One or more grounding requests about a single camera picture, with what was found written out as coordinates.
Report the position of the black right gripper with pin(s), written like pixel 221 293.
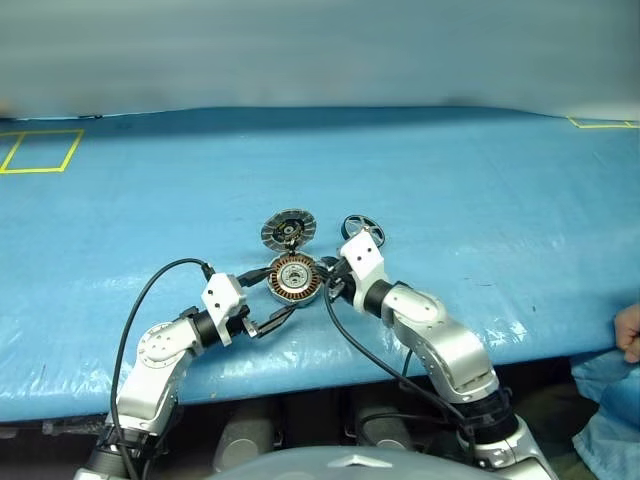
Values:
pixel 340 282

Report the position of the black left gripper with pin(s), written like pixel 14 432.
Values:
pixel 242 322

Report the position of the silver motor housing copper windings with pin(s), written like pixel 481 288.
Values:
pixel 295 275

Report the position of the black spoked rotor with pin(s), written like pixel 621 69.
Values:
pixel 346 229

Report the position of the round silver motor lid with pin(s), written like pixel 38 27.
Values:
pixel 287 230

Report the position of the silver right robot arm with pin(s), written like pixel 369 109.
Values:
pixel 450 350

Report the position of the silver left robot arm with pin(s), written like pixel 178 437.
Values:
pixel 150 360

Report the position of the bare person hand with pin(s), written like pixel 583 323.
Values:
pixel 630 332

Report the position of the blue plastic table cover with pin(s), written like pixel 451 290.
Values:
pixel 450 200

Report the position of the dark rounded shape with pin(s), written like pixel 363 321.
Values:
pixel 385 430
pixel 242 435

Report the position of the grey robot torso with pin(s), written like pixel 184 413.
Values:
pixel 310 465

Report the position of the yellow tape rectangle outline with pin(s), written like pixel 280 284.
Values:
pixel 72 150
pixel 600 125

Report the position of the blue person garment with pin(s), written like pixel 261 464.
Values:
pixel 615 400

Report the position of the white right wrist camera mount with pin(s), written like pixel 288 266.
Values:
pixel 364 260

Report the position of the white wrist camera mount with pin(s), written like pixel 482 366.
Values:
pixel 364 260
pixel 222 297

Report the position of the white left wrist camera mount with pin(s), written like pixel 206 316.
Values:
pixel 222 297

